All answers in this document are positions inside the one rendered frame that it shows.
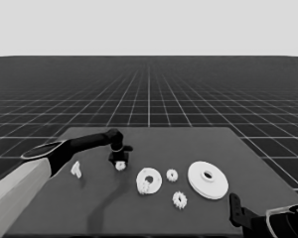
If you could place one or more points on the small white T-shaped piece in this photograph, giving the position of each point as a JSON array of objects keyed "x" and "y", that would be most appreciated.
[{"x": 76, "y": 170}]

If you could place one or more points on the large thick white disc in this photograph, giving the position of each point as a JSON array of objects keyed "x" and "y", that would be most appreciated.
[{"x": 218, "y": 186}]

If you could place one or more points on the larger white gear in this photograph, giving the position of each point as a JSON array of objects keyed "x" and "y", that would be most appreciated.
[{"x": 175, "y": 200}]

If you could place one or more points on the white round carrier with pins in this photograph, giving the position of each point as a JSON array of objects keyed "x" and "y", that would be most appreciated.
[{"x": 157, "y": 181}]

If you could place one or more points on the small white gear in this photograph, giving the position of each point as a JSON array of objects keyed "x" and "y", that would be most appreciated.
[
  {"x": 140, "y": 189},
  {"x": 169, "y": 176},
  {"x": 119, "y": 168}
]

